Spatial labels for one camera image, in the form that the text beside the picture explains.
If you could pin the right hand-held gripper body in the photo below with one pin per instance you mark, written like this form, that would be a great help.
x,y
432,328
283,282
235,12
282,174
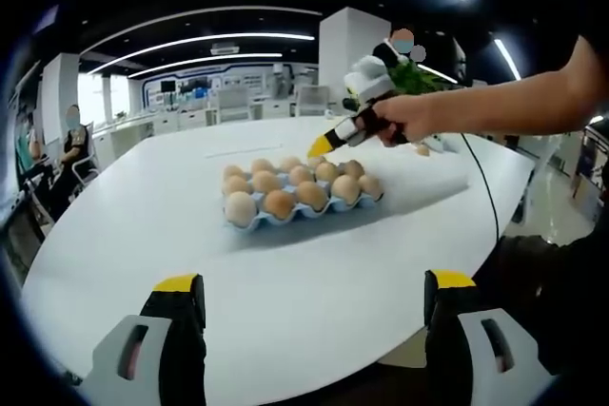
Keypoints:
x,y
368,83

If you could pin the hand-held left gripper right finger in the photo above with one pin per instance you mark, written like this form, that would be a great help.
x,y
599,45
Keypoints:
x,y
445,330

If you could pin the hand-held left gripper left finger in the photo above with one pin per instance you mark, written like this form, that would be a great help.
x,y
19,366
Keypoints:
x,y
173,330

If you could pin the group of brown eggs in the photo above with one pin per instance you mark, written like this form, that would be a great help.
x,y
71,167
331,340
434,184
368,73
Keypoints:
x,y
278,201

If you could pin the blue egg tray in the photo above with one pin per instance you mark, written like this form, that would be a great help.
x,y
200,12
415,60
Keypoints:
x,y
264,223

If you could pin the white foam egg holder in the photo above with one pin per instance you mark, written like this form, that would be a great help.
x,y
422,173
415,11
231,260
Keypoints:
x,y
428,178

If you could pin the person's right hand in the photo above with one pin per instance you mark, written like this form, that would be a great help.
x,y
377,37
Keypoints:
x,y
414,113

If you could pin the green potted plant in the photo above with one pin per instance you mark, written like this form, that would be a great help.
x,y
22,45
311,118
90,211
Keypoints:
x,y
414,78

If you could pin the white office chair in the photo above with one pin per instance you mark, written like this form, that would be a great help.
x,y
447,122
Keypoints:
x,y
233,104
311,99

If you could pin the white table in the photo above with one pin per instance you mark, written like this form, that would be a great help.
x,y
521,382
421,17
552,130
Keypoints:
x,y
143,244

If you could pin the person's dark clothing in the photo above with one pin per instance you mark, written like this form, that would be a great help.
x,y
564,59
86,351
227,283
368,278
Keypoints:
x,y
547,292

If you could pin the row of white cabinets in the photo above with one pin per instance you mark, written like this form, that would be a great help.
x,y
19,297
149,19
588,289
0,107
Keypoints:
x,y
162,123

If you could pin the white frame chair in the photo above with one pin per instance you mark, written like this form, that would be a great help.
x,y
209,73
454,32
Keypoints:
x,y
88,170

